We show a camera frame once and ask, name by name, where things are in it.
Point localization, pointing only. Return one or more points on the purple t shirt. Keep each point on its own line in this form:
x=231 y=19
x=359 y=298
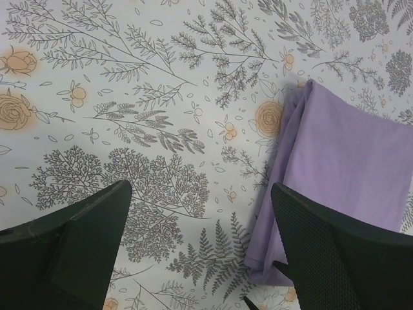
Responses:
x=344 y=158

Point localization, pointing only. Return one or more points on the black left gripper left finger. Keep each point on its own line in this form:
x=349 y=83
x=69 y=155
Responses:
x=64 y=260

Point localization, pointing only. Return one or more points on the floral patterned table mat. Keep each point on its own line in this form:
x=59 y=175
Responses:
x=184 y=100

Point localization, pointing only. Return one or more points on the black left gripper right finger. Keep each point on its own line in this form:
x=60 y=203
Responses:
x=338 y=262

